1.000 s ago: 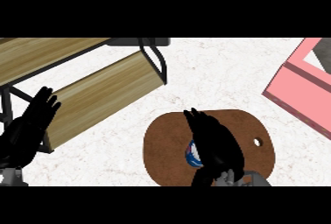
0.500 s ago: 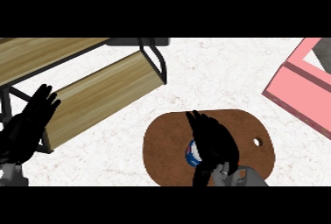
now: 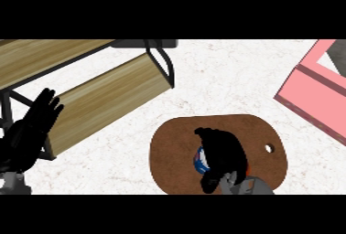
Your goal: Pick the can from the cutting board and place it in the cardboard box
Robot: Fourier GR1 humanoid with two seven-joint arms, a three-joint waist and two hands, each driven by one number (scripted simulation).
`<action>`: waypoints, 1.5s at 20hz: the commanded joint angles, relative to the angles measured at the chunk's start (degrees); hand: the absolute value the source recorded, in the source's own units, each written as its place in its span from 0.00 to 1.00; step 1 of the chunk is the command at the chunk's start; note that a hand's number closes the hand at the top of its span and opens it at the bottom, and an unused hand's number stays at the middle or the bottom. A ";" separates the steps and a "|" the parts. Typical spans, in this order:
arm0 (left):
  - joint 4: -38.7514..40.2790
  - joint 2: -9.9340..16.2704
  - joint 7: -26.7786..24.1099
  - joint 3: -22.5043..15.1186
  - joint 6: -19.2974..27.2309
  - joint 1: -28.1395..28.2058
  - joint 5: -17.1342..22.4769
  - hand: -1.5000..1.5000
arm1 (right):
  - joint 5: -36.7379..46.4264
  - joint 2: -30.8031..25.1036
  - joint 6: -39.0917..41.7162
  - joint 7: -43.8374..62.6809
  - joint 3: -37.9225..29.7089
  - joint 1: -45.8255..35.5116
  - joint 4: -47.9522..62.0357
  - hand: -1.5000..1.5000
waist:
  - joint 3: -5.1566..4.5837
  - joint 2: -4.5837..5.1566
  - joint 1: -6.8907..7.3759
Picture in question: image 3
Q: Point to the wooden shelf rack, black frame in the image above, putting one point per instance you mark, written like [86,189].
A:
[91,88]

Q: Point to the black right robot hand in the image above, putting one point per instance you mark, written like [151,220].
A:
[225,155]

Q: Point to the pink cardboard box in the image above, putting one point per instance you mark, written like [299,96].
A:
[317,97]

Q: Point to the brown wooden cutting board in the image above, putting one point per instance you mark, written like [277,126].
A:
[181,152]

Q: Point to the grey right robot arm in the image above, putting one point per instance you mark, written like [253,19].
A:
[247,186]

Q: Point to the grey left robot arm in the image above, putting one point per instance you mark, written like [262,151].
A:
[14,183]

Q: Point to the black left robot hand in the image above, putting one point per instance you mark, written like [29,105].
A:
[31,128]

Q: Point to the blue and white can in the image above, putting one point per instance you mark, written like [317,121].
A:
[200,160]

